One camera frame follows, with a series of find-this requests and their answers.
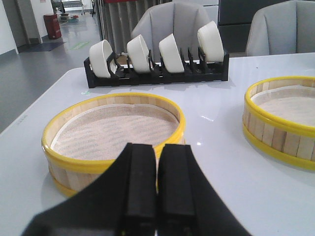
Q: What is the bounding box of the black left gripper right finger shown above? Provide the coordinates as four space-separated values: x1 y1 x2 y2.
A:
157 144 250 236

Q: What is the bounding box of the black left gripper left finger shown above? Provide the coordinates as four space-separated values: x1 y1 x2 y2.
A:
22 143 157 236

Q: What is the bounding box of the bamboo steamer tray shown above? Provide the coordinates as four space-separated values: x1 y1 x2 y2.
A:
243 76 315 170
41 92 186 196

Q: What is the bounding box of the black dish rack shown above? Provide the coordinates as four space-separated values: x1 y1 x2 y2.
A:
84 48 229 88

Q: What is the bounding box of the white bowl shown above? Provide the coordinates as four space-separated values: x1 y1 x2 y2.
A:
158 34 184 73
197 21 224 62
126 34 150 74
89 40 113 78

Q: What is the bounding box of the left grey chair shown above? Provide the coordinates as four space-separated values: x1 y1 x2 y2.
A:
131 0 219 57

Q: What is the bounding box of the grey chair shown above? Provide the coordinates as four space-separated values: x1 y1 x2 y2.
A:
131 0 219 57
246 0 315 56

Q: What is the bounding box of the dark counter cabinet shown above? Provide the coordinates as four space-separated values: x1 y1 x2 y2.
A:
219 0 286 54

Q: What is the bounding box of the red bin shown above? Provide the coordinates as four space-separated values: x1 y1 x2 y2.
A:
43 14 62 39

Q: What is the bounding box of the right grey chair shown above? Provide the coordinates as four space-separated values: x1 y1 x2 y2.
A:
246 0 315 56

